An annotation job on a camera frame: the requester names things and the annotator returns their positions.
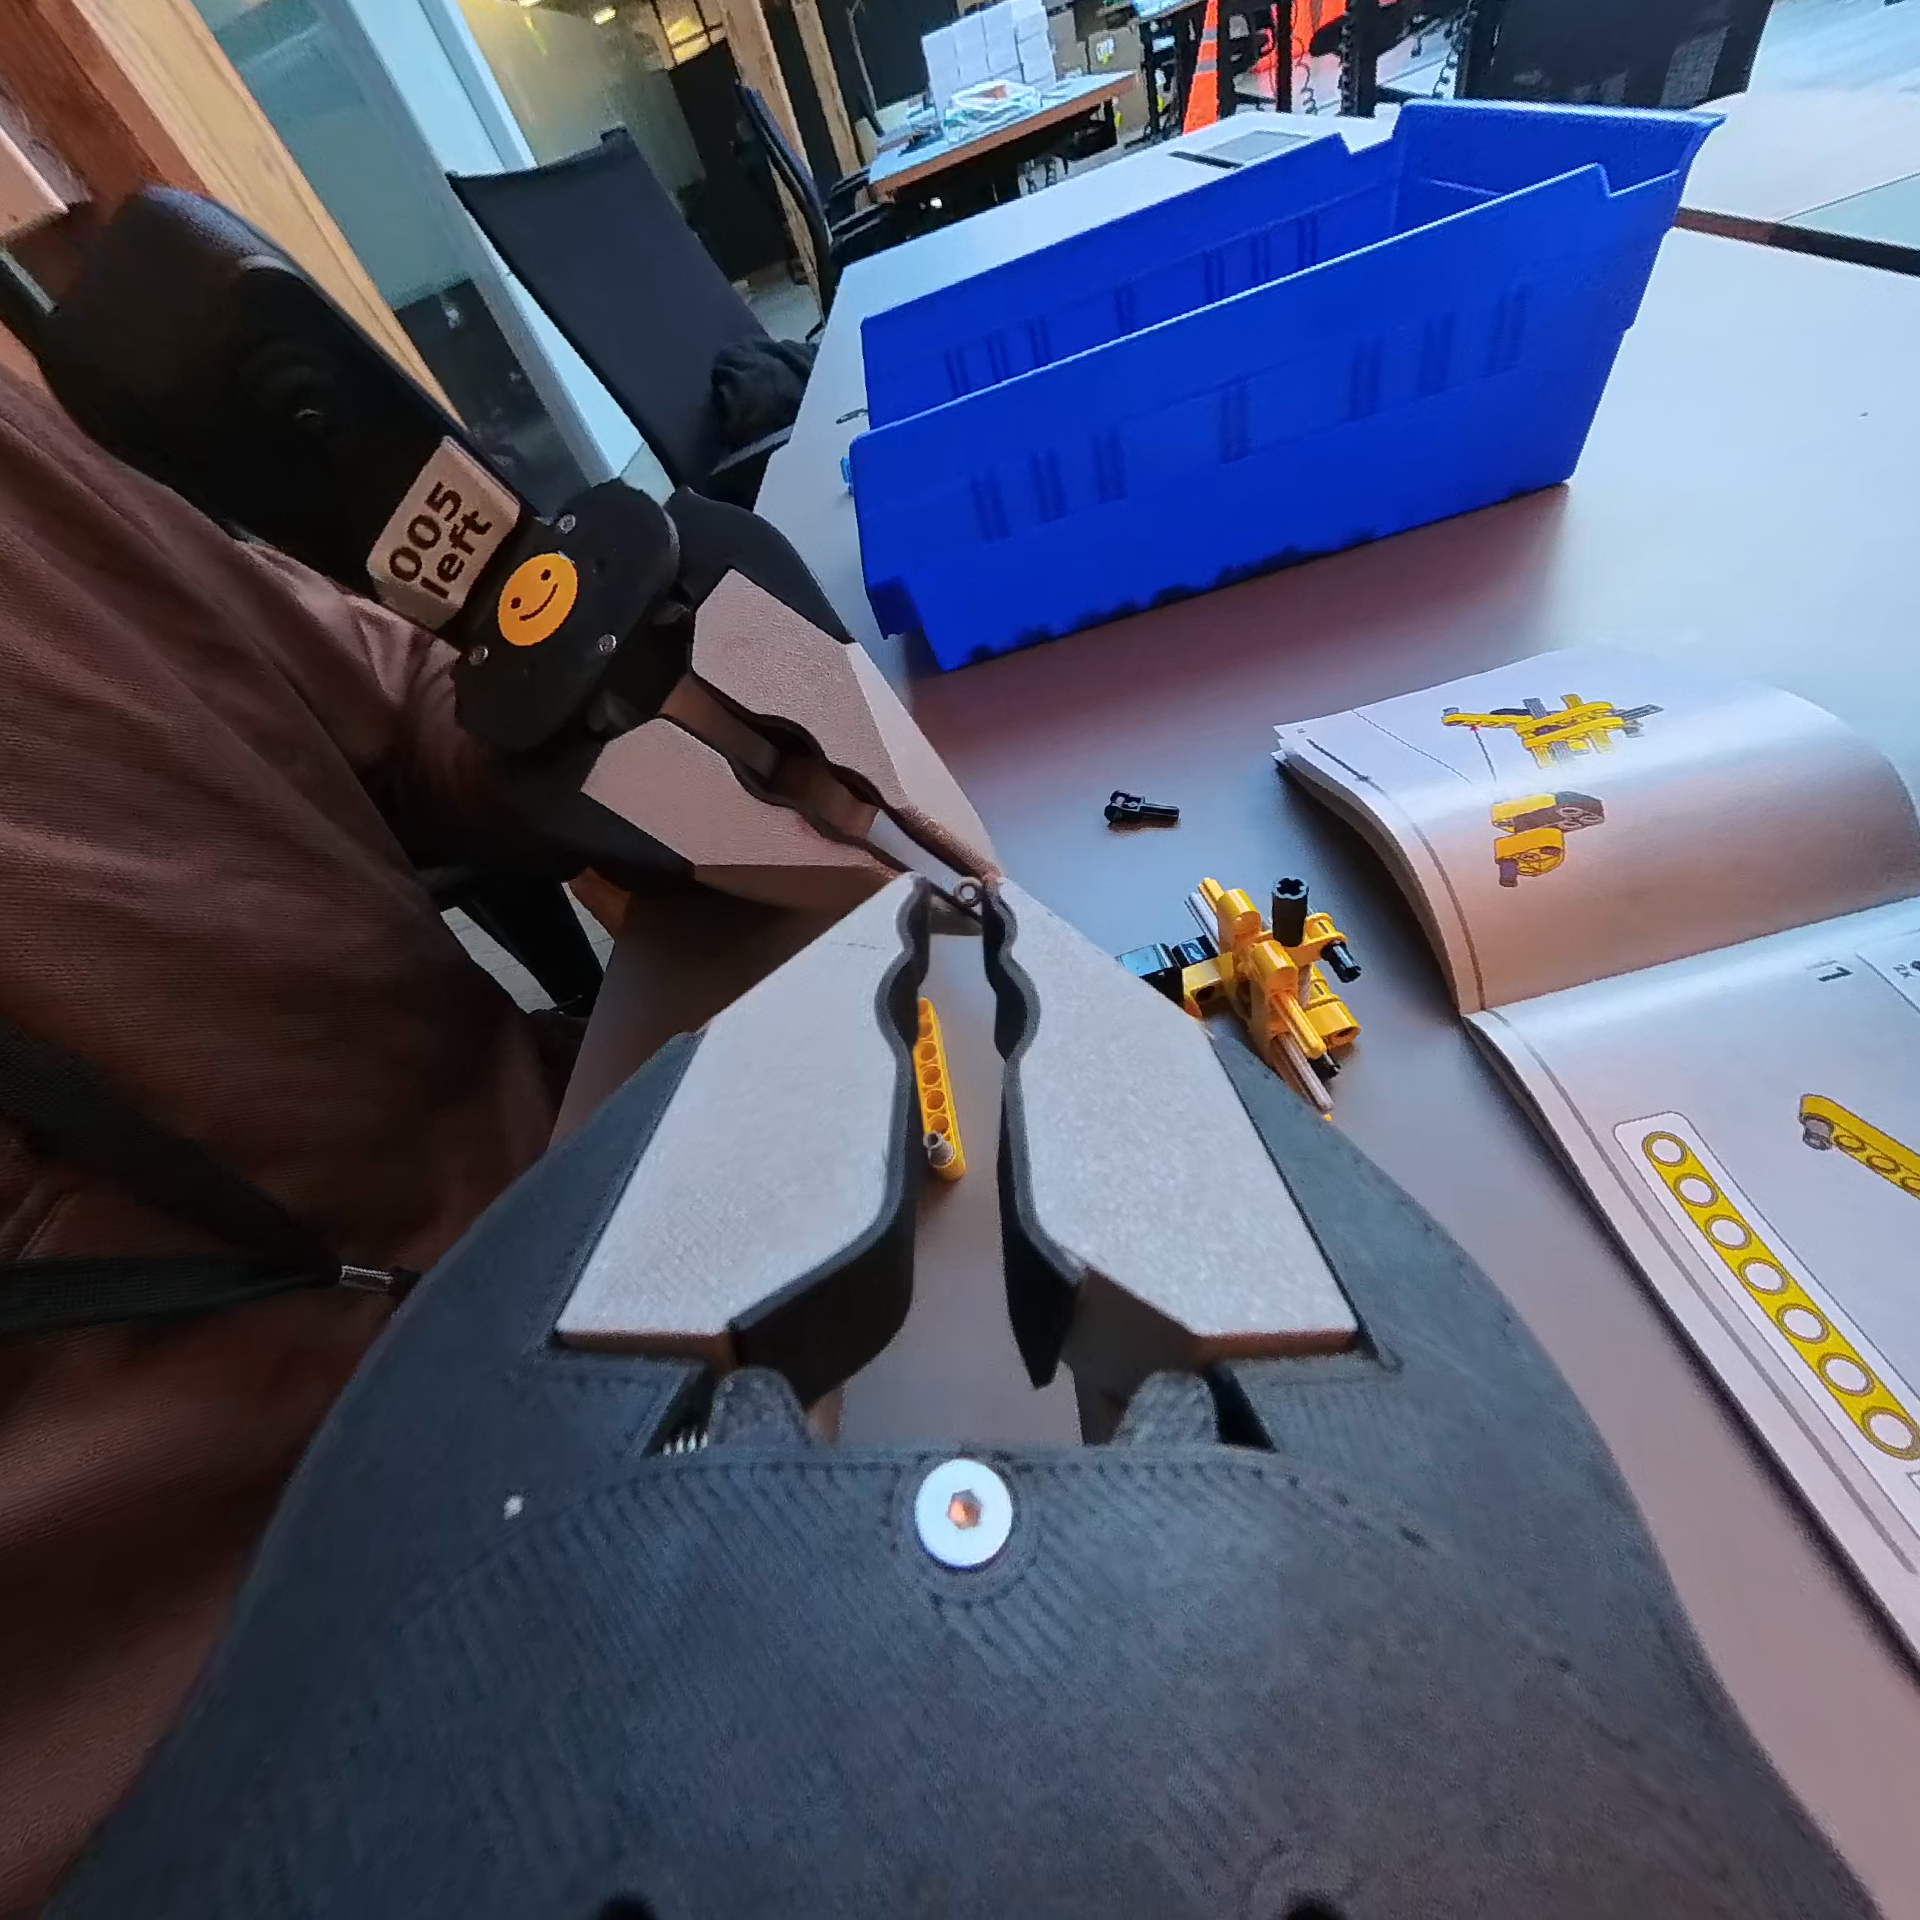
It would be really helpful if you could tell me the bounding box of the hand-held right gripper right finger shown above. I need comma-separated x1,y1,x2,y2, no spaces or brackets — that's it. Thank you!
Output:
977,882,1364,1449

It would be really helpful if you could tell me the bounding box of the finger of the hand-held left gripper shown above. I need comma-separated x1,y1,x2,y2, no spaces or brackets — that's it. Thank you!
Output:
574,718,911,914
681,574,1003,880

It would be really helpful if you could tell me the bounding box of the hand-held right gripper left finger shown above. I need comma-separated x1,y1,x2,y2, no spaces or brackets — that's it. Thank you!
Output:
552,874,962,1412

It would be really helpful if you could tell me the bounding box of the yellow lego beam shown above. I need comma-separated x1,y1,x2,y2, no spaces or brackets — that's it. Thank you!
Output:
911,996,969,1184

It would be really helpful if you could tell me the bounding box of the yellow lego model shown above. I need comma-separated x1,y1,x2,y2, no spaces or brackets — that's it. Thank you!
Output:
1118,874,1368,1121

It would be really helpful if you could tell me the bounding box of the open lego instruction booklet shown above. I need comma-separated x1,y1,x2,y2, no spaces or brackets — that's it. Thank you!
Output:
1272,645,1920,1660

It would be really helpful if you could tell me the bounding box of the black cloth bag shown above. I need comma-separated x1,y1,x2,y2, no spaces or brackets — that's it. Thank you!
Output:
711,337,819,452

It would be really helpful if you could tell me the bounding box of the black office chair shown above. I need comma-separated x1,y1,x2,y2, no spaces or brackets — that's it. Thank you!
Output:
737,83,903,301
449,129,799,497

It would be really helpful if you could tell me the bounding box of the blue plastic bin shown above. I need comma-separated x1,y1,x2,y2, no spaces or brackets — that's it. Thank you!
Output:
849,165,1619,674
860,96,1723,497

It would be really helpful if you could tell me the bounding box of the wooden table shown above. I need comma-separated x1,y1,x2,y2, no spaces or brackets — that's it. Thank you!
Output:
866,67,1143,197

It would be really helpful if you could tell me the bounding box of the stack of white boxes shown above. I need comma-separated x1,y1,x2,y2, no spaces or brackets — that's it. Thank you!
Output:
919,0,1058,99

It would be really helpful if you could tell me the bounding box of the grey flat device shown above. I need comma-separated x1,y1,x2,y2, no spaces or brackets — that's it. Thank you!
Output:
1170,124,1361,173

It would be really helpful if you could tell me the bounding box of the orange traffic cone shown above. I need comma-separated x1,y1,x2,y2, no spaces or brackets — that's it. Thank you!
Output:
1183,0,1248,134

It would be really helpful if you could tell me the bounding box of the black metal rack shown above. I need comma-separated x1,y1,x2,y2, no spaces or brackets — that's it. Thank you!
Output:
1140,0,1503,122

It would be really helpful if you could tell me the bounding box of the black strap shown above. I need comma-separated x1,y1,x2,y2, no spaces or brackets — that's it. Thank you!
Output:
0,1020,424,1340

